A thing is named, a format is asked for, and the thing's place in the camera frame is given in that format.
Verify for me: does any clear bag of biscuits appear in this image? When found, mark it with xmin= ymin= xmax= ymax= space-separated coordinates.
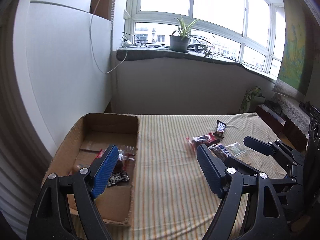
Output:
xmin=226 ymin=142 xmax=252 ymax=165

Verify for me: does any dark ornament on side table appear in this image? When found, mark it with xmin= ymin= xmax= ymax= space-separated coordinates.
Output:
xmin=299 ymin=101 xmax=311 ymax=114

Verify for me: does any potted spider plant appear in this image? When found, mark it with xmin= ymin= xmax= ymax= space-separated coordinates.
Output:
xmin=169 ymin=16 xmax=214 ymax=57

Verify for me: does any dark red box on floor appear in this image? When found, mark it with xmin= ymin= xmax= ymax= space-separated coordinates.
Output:
xmin=255 ymin=105 xmax=286 ymax=135

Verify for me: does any white lace covered side table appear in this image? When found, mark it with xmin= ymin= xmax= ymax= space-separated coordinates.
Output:
xmin=273 ymin=93 xmax=310 ymax=139

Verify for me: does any long dark chocolate bar wrapper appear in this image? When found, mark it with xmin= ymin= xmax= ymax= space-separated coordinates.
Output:
xmin=208 ymin=144 xmax=233 ymax=161

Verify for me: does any braised egg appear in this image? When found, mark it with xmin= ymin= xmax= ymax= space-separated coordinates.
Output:
xmin=70 ymin=164 xmax=87 ymax=175

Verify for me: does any green shopping bag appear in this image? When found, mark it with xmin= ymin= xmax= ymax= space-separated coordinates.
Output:
xmin=239 ymin=86 xmax=266 ymax=114

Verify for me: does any striped table cloth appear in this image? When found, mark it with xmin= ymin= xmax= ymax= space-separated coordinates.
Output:
xmin=107 ymin=113 xmax=278 ymax=239

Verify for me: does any green landscape wall scroll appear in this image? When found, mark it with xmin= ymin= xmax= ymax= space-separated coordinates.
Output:
xmin=274 ymin=0 xmax=312 ymax=100

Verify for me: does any silver red snack packet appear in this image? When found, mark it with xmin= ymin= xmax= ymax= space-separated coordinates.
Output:
xmin=187 ymin=133 xmax=220 ymax=152

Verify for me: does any white cable on wall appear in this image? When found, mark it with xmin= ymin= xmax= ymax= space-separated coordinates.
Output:
xmin=89 ymin=0 xmax=129 ymax=74

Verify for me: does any black printed snack packet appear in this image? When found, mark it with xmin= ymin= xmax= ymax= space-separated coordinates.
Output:
xmin=107 ymin=171 xmax=130 ymax=187

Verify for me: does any small dark candy bar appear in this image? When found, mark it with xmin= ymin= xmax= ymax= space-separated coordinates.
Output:
xmin=213 ymin=120 xmax=227 ymax=139

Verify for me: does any red dates snack bag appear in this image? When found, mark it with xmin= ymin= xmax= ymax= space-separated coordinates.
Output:
xmin=92 ymin=148 xmax=135 ymax=174

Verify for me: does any white power strip on sill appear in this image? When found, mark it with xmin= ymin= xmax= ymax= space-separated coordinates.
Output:
xmin=121 ymin=38 xmax=133 ymax=48

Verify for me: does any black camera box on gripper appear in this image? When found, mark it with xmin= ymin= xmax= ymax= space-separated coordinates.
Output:
xmin=309 ymin=106 xmax=319 ymax=152

